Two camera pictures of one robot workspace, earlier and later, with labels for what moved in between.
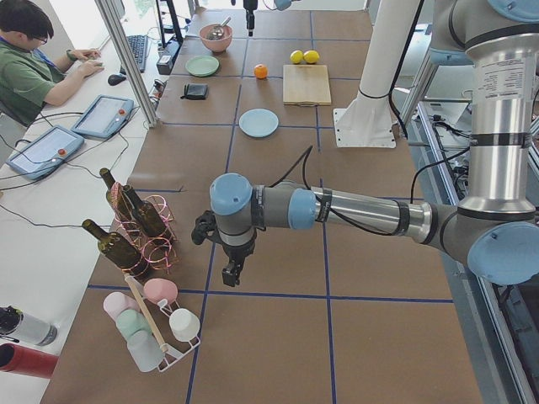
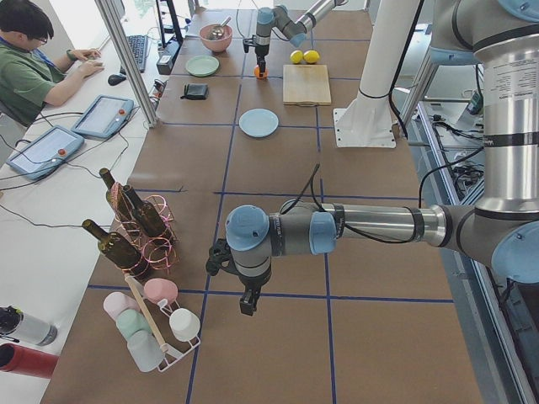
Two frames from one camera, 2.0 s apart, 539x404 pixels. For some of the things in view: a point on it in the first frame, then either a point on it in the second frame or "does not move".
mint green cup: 130,321 does not move
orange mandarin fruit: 260,71 does not move
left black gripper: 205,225 to 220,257
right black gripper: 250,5 to 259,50
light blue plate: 258,123 does not move
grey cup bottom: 145,348 does not move
